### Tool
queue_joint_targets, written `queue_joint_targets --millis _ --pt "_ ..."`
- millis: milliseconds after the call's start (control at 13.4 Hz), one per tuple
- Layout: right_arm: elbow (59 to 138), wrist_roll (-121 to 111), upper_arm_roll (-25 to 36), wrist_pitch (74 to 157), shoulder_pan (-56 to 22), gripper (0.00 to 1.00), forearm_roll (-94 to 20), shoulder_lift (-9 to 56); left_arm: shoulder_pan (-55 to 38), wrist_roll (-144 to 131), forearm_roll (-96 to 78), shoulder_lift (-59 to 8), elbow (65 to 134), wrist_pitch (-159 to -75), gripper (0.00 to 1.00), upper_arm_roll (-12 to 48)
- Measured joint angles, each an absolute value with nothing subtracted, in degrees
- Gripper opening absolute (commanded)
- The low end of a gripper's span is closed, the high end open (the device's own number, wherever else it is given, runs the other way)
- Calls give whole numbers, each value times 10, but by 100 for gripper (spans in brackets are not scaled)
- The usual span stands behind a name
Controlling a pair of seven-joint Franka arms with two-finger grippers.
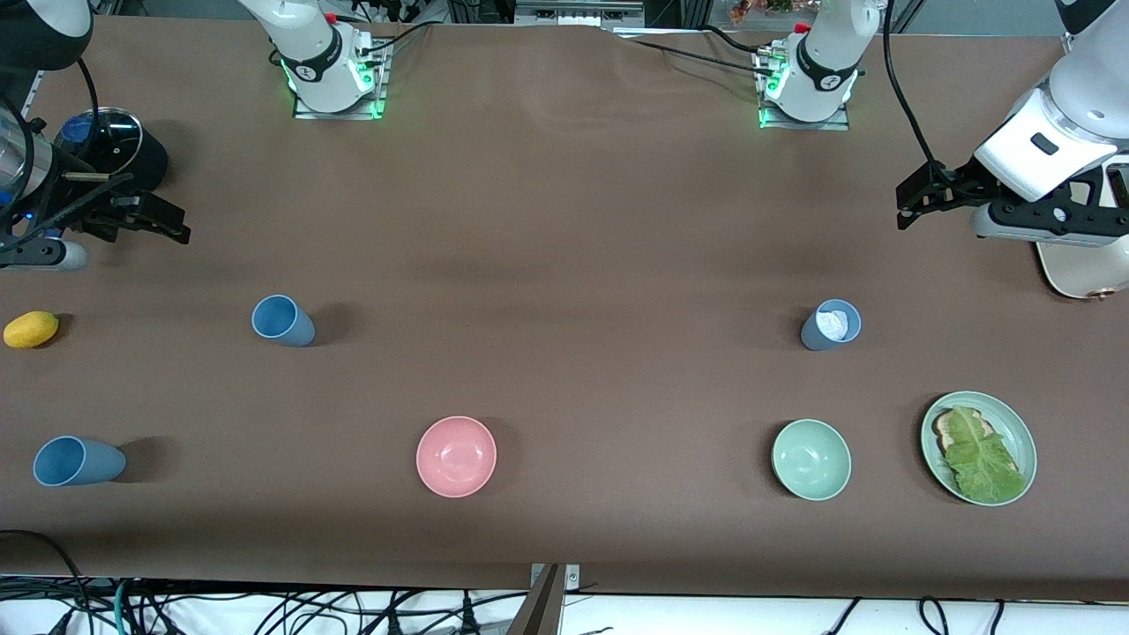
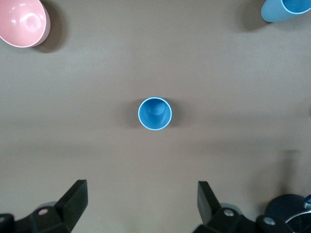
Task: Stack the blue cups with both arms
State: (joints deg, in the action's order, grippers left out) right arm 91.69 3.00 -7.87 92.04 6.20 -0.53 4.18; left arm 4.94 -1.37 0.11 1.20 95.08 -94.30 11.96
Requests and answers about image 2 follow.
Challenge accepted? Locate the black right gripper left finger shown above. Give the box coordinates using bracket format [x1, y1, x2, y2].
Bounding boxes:
[0, 179, 88, 233]

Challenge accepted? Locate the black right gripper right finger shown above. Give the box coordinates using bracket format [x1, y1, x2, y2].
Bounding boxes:
[194, 181, 294, 233]

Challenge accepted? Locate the blue plastic cup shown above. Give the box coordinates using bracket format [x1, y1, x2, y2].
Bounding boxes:
[260, 0, 311, 23]
[138, 97, 173, 131]

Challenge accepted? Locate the pink bowl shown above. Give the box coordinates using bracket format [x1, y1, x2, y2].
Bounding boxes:
[0, 0, 51, 48]

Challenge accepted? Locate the dark pot with blue handle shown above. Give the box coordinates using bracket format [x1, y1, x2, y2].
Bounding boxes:
[264, 194, 311, 233]

